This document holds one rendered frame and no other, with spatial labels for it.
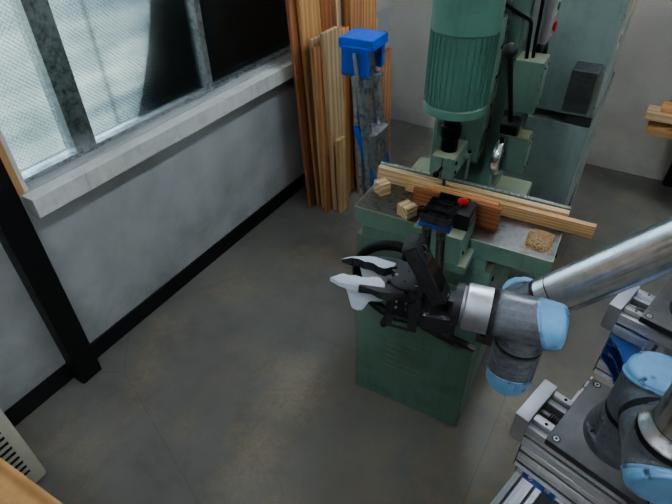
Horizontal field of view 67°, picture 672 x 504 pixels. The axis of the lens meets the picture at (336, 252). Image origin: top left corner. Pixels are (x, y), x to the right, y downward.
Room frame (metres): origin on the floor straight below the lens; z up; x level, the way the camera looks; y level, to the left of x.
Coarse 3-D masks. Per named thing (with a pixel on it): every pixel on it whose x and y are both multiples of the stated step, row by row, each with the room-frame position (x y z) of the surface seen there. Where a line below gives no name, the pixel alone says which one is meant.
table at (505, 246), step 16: (368, 192) 1.40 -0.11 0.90; (400, 192) 1.40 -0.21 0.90; (368, 208) 1.31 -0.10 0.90; (384, 208) 1.31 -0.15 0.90; (368, 224) 1.30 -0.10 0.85; (384, 224) 1.28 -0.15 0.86; (400, 224) 1.25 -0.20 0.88; (512, 224) 1.21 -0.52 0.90; (528, 224) 1.21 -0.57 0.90; (480, 240) 1.14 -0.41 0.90; (496, 240) 1.14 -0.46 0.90; (512, 240) 1.14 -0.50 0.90; (560, 240) 1.14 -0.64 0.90; (464, 256) 1.11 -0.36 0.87; (480, 256) 1.13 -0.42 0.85; (496, 256) 1.11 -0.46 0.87; (512, 256) 1.09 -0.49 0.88; (528, 256) 1.07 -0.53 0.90; (544, 256) 1.06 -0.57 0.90; (464, 272) 1.06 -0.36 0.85; (528, 272) 1.06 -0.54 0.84; (544, 272) 1.04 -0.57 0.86
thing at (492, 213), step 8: (416, 192) 1.30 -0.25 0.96; (424, 192) 1.29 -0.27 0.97; (432, 192) 1.28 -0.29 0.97; (440, 192) 1.28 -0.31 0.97; (416, 200) 1.30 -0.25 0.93; (424, 200) 1.29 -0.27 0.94; (472, 200) 1.23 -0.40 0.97; (480, 208) 1.21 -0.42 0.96; (488, 208) 1.20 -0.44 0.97; (496, 208) 1.19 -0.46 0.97; (480, 216) 1.21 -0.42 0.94; (488, 216) 1.20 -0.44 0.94; (496, 216) 1.19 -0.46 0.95; (480, 224) 1.21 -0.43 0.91; (488, 224) 1.20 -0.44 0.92; (496, 224) 1.18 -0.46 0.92
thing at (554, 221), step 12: (408, 180) 1.41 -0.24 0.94; (420, 180) 1.41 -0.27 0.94; (468, 192) 1.33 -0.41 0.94; (504, 204) 1.26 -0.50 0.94; (516, 204) 1.26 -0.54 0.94; (516, 216) 1.24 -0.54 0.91; (528, 216) 1.22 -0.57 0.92; (540, 216) 1.21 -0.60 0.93; (552, 216) 1.19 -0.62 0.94; (564, 216) 1.19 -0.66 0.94; (552, 228) 1.19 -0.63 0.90; (564, 228) 1.17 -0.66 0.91; (576, 228) 1.16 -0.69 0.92; (588, 228) 1.14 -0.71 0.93
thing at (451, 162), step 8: (464, 144) 1.40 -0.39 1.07; (440, 152) 1.35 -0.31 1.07; (456, 152) 1.35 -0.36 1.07; (464, 152) 1.39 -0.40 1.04; (432, 160) 1.33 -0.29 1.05; (440, 160) 1.32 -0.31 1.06; (448, 160) 1.31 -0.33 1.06; (456, 160) 1.32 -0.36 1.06; (464, 160) 1.41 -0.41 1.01; (432, 168) 1.33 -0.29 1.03; (448, 168) 1.31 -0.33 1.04; (456, 168) 1.33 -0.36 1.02; (440, 176) 1.32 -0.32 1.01; (448, 176) 1.31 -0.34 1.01
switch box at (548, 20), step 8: (536, 0) 1.54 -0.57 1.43; (552, 0) 1.52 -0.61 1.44; (560, 0) 1.59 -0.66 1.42; (536, 8) 1.54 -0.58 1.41; (544, 8) 1.53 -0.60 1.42; (552, 8) 1.52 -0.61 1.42; (536, 16) 1.54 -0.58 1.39; (544, 16) 1.53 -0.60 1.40; (552, 16) 1.52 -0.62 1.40; (536, 24) 1.53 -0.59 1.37; (544, 24) 1.52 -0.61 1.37; (552, 24) 1.54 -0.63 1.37; (544, 32) 1.52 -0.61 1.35; (552, 32) 1.58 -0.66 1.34; (544, 40) 1.52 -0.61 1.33
